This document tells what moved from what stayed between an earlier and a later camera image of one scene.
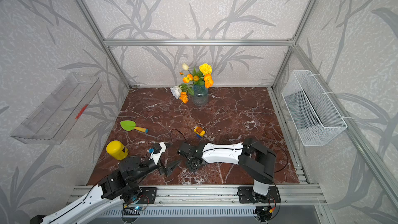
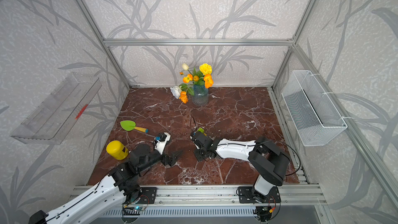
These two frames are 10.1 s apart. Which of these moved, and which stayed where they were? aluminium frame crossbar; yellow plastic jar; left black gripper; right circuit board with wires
Moved: left black gripper
Stayed: aluminium frame crossbar; yellow plastic jar; right circuit board with wires
